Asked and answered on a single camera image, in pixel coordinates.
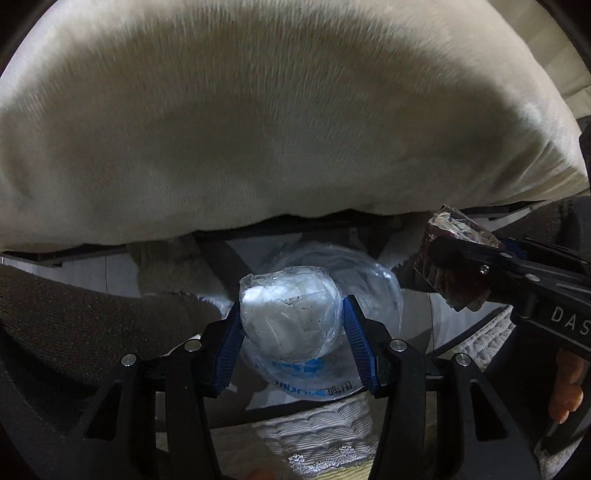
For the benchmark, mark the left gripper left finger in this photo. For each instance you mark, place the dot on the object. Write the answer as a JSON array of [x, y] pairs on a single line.
[[148, 420]]

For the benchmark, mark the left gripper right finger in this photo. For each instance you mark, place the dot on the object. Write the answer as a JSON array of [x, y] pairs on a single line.
[[443, 419]]

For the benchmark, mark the dark brown snack wrapper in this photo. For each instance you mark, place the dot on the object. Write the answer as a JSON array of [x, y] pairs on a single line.
[[451, 223]]

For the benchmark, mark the clear plastic trash bag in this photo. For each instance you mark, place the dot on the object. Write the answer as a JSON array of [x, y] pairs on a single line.
[[379, 295]]

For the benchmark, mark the beige plush bed blanket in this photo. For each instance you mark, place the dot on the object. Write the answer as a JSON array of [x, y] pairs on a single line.
[[127, 121]]

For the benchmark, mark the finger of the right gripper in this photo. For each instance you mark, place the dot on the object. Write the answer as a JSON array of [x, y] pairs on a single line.
[[461, 267]]

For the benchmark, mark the person's right hand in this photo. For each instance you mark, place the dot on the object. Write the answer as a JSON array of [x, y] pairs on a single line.
[[568, 394]]

